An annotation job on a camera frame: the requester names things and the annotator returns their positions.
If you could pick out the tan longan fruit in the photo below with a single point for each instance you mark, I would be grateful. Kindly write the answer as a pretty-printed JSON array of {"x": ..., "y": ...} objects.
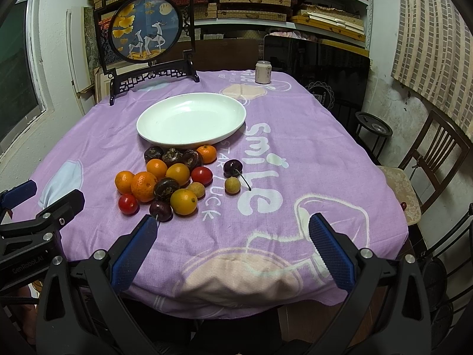
[
  {"x": 232, "y": 185},
  {"x": 197, "y": 188}
]

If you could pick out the small orange tangerine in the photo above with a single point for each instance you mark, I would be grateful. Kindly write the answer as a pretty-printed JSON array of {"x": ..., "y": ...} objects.
[
  {"x": 123, "y": 182},
  {"x": 207, "y": 153}
]

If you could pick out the large rough orange tangerine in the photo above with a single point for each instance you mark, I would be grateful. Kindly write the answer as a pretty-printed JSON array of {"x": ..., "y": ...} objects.
[{"x": 142, "y": 186}]

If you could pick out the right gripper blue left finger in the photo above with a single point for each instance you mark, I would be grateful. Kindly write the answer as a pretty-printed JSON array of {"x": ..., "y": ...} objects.
[{"x": 129, "y": 252}]

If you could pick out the small orange kumquat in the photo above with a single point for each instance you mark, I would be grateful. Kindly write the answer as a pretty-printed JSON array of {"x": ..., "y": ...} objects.
[{"x": 157, "y": 167}]

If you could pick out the red cherry tomato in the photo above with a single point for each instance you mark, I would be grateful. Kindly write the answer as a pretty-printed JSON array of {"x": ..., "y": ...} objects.
[
  {"x": 128, "y": 204},
  {"x": 202, "y": 175}
]

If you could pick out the black round stool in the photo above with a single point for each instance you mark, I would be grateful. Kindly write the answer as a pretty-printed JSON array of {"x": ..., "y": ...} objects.
[{"x": 378, "y": 128}]

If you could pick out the shelf with flat boxes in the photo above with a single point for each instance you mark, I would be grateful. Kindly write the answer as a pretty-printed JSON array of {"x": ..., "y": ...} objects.
[{"x": 236, "y": 3}]

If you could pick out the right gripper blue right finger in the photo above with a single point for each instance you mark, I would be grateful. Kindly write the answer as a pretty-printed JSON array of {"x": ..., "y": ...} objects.
[{"x": 330, "y": 245}]

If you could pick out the round deer picture screen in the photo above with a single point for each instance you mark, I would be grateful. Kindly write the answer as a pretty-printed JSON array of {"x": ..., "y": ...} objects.
[{"x": 139, "y": 40}]

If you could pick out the checkered curtain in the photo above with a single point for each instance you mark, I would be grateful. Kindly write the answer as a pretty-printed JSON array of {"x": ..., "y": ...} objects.
[{"x": 434, "y": 57}]

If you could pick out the wooden chair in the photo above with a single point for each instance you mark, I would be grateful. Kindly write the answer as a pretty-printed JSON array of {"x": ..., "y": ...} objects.
[{"x": 438, "y": 152}]

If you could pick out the black board behind table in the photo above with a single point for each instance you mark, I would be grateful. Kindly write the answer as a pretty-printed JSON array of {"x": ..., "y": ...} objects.
[{"x": 336, "y": 77}]

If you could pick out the yellow orange tomato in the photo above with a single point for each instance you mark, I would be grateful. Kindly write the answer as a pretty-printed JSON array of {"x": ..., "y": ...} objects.
[
  {"x": 183, "y": 202},
  {"x": 179, "y": 172}
]

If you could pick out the window with white frame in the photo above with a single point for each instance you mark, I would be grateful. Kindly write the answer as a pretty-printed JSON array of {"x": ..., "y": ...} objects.
[{"x": 23, "y": 90}]

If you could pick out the white drink can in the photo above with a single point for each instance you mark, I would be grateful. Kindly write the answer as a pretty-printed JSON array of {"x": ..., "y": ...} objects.
[{"x": 263, "y": 70}]

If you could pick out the white oval plate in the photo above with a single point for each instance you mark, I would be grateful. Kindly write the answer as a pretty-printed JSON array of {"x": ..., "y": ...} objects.
[{"x": 191, "y": 120}]

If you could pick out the dark cherry with stem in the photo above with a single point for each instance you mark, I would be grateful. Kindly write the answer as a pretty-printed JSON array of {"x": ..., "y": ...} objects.
[
  {"x": 161, "y": 211},
  {"x": 234, "y": 168}
]

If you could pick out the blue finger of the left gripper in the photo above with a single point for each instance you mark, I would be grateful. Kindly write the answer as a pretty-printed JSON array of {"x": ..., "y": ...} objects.
[
  {"x": 64, "y": 210},
  {"x": 17, "y": 195}
]

